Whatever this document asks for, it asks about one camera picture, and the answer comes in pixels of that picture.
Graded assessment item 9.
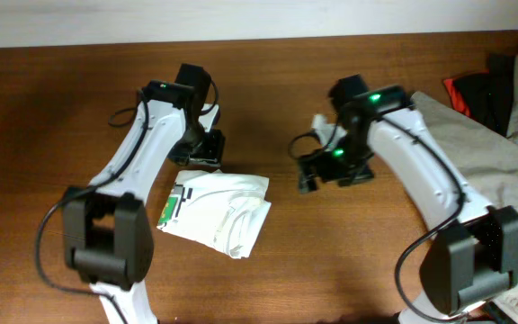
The black and red garment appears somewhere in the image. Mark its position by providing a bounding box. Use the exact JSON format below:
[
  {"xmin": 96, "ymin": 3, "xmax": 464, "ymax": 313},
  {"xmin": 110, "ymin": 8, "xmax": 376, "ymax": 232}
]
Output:
[{"xmin": 443, "ymin": 53, "xmax": 515, "ymax": 137}]

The white t-shirt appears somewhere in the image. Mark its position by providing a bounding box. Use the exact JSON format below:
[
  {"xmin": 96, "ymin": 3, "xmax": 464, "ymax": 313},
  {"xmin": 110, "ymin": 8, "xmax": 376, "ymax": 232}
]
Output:
[{"xmin": 157, "ymin": 170, "xmax": 272, "ymax": 259}]

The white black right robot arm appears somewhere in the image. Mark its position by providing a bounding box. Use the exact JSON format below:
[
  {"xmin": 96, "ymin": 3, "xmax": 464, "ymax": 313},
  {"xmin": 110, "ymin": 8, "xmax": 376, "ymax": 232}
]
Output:
[{"xmin": 295, "ymin": 75, "xmax": 518, "ymax": 323}]

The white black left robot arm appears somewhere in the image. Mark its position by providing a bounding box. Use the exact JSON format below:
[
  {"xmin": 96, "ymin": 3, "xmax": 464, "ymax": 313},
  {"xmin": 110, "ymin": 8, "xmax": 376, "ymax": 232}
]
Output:
[{"xmin": 61, "ymin": 63, "xmax": 225, "ymax": 323}]

